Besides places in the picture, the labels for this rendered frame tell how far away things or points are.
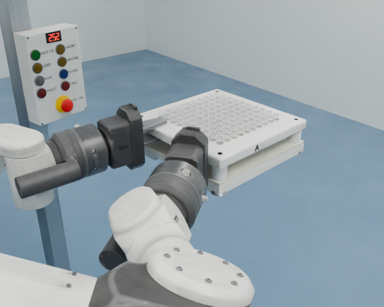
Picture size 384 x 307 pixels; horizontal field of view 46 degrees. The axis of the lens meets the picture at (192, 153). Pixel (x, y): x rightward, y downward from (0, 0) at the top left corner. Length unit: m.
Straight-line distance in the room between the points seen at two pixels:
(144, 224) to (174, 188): 0.12
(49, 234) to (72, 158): 0.90
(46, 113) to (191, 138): 0.74
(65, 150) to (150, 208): 0.28
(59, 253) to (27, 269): 1.39
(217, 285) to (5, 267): 0.13
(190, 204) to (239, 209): 1.92
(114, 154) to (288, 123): 0.33
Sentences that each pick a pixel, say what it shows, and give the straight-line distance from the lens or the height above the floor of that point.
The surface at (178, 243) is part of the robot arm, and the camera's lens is 0.47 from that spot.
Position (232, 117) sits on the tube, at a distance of 0.86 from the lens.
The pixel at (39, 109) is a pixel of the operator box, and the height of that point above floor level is 0.94.
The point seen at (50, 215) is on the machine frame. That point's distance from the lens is 1.59.
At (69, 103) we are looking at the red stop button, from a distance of 1.37.
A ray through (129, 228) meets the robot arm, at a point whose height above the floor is 1.13.
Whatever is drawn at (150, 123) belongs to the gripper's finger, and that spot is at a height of 1.09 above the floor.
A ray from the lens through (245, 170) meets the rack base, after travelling 0.80.
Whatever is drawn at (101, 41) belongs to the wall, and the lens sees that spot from 5.35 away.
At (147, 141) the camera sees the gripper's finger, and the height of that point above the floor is 1.06.
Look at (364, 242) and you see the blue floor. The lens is 2.43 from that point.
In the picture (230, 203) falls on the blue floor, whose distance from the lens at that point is 2.56.
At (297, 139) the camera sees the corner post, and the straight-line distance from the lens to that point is 0.91.
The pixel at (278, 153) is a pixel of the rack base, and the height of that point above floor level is 1.03.
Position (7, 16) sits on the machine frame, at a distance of 1.34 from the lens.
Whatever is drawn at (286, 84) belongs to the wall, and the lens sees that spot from 4.13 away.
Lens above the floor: 1.43
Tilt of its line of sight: 28 degrees down
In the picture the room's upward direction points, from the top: straight up
